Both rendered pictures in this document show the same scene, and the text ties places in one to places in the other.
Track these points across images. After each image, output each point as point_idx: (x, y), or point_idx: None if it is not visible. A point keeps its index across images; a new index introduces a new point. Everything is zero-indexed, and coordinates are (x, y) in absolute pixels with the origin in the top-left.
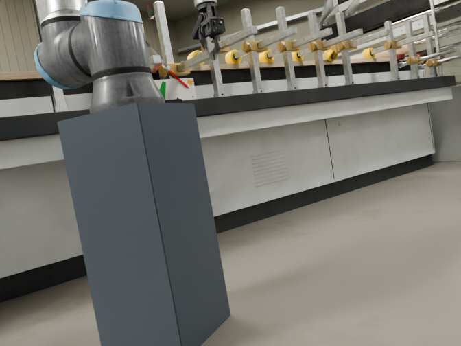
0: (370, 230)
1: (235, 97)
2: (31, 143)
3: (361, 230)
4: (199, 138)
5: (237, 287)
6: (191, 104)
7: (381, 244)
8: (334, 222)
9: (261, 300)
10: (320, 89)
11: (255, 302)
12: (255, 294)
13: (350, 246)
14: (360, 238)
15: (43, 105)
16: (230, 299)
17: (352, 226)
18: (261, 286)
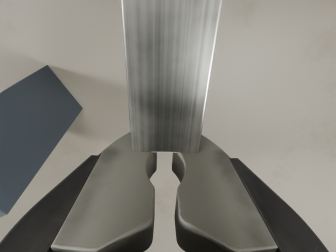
0: (263, 80)
1: None
2: None
3: (263, 72)
4: (27, 186)
5: (108, 77)
6: (3, 215)
7: (224, 110)
8: (300, 19)
9: (105, 107)
10: None
11: (102, 107)
12: (108, 98)
13: (215, 92)
14: (236, 87)
15: None
16: (93, 90)
17: (277, 55)
18: (119, 92)
